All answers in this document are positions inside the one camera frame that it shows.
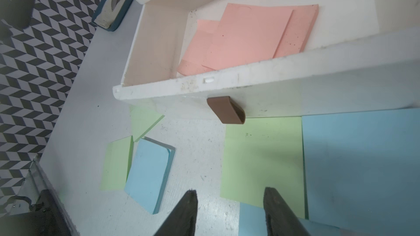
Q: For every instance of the green sticky note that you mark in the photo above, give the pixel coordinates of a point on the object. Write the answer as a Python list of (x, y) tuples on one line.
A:
[(264, 152), (142, 121), (117, 164)]

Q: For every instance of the green sticky note centre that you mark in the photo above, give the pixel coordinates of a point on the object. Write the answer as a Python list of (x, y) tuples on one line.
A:
[(264, 152)]

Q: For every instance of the pink sticky note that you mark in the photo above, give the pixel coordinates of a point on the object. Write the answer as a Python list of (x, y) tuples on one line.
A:
[(298, 29), (246, 34), (191, 62)]

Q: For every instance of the beige tray liner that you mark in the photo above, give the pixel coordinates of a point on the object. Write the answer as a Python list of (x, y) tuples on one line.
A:
[(106, 17)]

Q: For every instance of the blue sticky note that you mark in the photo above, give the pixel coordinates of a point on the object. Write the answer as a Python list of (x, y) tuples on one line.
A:
[(363, 171), (149, 173), (252, 223)]

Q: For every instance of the pink sticky note bottom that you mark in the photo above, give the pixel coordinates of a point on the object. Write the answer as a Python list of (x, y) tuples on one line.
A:
[(191, 62)]

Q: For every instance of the aluminium front rail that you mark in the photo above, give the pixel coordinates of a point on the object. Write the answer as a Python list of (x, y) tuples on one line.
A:
[(36, 209)]

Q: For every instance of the brown bottom drawer handle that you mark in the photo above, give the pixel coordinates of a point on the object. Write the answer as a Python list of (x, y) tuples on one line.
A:
[(227, 110)]

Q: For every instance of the blue tray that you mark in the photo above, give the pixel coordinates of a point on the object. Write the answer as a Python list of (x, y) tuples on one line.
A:
[(123, 9)]

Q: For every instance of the green sticky note lower left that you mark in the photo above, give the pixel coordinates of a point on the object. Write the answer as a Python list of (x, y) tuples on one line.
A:
[(117, 164)]

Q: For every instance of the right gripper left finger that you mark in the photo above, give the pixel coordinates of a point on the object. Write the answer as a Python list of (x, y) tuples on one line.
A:
[(182, 220)]

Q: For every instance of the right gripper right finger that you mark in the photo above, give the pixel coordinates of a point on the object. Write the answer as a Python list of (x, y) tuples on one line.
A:
[(280, 219)]

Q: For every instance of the green sticky note upper left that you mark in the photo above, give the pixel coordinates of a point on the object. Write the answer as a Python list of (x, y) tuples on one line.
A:
[(142, 121)]

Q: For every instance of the blue sticky note left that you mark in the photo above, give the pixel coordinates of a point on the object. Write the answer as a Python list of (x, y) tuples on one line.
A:
[(149, 173)]

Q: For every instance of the blue sticky note lower right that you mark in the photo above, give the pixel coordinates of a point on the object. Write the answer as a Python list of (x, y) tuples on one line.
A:
[(252, 223)]

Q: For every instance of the blue sticky note top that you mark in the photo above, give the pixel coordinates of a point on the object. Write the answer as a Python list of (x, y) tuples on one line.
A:
[(363, 171)]

